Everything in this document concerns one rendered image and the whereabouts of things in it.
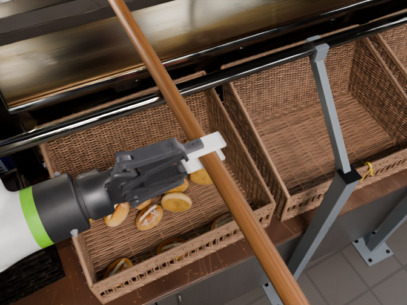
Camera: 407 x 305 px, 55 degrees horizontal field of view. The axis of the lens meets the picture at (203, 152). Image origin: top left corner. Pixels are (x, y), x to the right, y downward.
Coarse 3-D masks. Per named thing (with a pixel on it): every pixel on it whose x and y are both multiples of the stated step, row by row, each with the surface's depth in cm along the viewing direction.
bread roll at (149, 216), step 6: (144, 210) 119; (150, 210) 119; (156, 210) 120; (138, 216) 119; (144, 216) 118; (150, 216) 118; (156, 216) 119; (138, 222) 118; (144, 222) 118; (150, 222) 118; (156, 222) 120; (138, 228) 119; (144, 228) 118; (150, 228) 119
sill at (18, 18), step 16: (16, 0) 91; (32, 0) 91; (48, 0) 91; (64, 0) 91; (80, 0) 92; (96, 0) 94; (128, 0) 98; (0, 16) 88; (16, 16) 89; (32, 16) 90; (48, 16) 92; (64, 16) 94; (0, 32) 90
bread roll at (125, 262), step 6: (120, 258) 112; (126, 258) 112; (114, 264) 109; (120, 264) 109; (126, 264) 110; (132, 264) 113; (108, 270) 109; (114, 270) 108; (120, 270) 108; (108, 276) 107; (114, 288) 108
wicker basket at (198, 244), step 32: (128, 96) 118; (128, 128) 125; (160, 128) 130; (224, 128) 126; (64, 160) 121; (96, 160) 127; (224, 160) 136; (192, 192) 129; (256, 192) 120; (96, 224) 122; (128, 224) 123; (160, 224) 123; (192, 224) 122; (224, 224) 107; (96, 256) 116; (128, 256) 116; (160, 256) 102; (192, 256) 112; (96, 288) 98; (128, 288) 109
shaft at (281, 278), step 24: (120, 0) 86; (144, 48) 77; (168, 96) 70; (192, 120) 66; (216, 168) 60; (240, 192) 58; (240, 216) 56; (264, 240) 54; (264, 264) 52; (288, 288) 50
